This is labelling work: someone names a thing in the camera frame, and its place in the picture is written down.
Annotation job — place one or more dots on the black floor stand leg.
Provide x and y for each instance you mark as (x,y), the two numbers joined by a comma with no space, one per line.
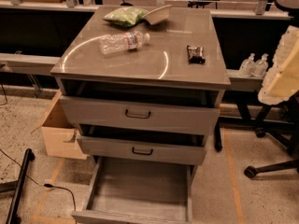
(16,187)

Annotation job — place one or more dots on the green chip bag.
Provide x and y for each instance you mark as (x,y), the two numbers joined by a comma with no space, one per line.
(126,16)

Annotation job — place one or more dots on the grey drawer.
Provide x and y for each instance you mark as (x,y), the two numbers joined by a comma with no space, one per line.
(137,192)
(142,151)
(140,116)

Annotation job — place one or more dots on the cream foam padded object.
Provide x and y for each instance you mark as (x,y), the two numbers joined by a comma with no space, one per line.
(281,81)

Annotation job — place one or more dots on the grey drawer cabinet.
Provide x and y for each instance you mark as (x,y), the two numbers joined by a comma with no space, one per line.
(158,73)

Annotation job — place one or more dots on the black office chair base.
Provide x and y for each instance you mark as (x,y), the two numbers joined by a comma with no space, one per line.
(287,136)

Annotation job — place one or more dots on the grey bottom drawer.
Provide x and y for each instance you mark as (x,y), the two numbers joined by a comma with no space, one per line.
(137,192)

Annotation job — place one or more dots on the right sanitizer pump bottle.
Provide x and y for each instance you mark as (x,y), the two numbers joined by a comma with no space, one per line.
(260,66)

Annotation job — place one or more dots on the sanitizer pump bottle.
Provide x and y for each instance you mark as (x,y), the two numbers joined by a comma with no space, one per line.
(260,66)
(246,66)

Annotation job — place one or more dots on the clear plastic water bottle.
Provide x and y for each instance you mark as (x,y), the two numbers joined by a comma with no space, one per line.
(123,42)

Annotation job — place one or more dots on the grey top drawer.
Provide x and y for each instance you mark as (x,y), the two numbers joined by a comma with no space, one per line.
(140,116)

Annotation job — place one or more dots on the cardboard box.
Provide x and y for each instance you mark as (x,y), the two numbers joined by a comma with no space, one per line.
(60,137)

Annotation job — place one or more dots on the grey middle drawer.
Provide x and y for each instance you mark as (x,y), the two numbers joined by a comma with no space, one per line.
(142,151)

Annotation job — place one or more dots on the white bowl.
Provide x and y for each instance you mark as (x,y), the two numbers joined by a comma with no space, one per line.
(157,15)

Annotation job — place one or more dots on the dark chocolate bar wrapper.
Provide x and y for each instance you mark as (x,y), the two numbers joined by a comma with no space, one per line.
(196,54)

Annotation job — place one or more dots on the left sanitizer pump bottle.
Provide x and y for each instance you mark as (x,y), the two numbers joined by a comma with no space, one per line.
(246,66)

